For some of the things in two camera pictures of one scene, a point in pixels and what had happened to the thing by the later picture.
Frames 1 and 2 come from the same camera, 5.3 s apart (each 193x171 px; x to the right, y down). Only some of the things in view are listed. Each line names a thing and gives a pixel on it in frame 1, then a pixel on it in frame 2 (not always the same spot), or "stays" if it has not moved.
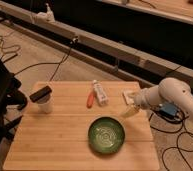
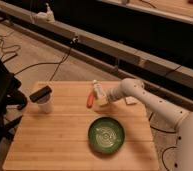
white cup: (45, 105) stays
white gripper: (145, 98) → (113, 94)
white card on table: (129, 100) stays
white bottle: (102, 99) stays
